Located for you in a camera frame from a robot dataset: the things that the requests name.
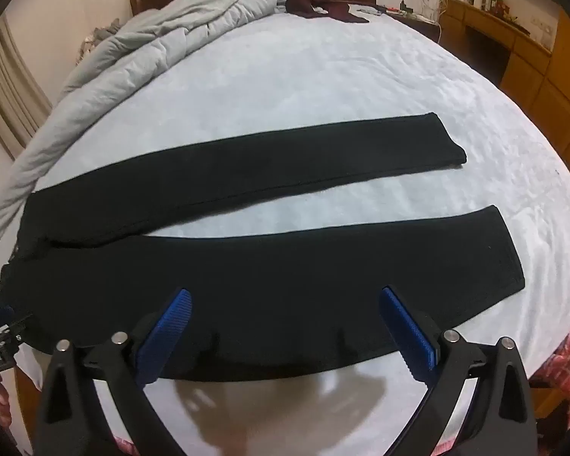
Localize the wooden desk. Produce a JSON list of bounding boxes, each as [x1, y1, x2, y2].
[[439, 0, 570, 210]]

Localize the patterned pillow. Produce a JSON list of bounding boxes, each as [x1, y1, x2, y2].
[[78, 19, 122, 46]]

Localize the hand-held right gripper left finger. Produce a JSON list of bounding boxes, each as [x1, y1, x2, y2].
[[35, 288, 193, 456]]

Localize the red plaid cloth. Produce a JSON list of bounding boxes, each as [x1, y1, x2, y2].
[[527, 316, 570, 456]]

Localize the beige curtain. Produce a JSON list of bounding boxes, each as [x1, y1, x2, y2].
[[0, 24, 53, 153]]

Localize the maroon garment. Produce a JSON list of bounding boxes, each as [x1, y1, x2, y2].
[[285, 0, 369, 24]]

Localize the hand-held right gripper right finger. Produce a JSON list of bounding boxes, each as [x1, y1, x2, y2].
[[379, 286, 538, 456]]

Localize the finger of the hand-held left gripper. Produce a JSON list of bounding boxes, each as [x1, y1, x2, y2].
[[0, 308, 32, 338]]

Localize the black pants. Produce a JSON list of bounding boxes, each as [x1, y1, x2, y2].
[[0, 112, 526, 382]]

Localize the bed with pale sheet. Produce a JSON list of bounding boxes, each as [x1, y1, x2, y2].
[[0, 7, 570, 456]]

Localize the grey duvet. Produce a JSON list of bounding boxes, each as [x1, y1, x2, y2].
[[0, 0, 290, 252]]

